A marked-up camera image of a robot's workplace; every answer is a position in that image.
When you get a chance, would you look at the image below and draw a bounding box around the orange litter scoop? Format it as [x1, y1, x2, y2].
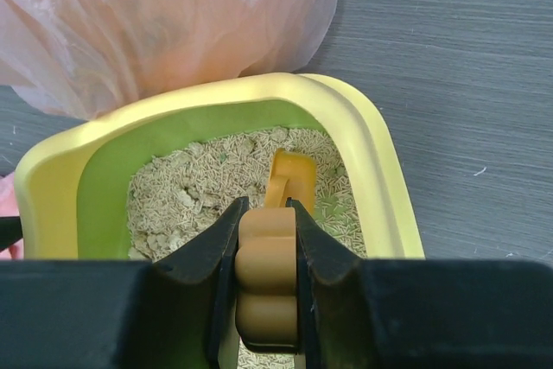
[234, 148, 316, 354]

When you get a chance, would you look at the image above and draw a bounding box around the pink cloth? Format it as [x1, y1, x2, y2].
[1, 172, 24, 259]

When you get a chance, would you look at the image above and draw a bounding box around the yellow green litter box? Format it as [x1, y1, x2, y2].
[13, 71, 426, 369]

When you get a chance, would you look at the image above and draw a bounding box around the bin with pink bag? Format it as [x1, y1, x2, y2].
[1, 0, 338, 120]

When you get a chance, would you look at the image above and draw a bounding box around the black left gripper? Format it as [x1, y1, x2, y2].
[0, 216, 22, 251]

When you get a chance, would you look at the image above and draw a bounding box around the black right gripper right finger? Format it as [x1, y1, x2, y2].
[287, 200, 552, 368]

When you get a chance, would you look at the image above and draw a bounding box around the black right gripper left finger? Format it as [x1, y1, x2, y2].
[1, 197, 249, 368]

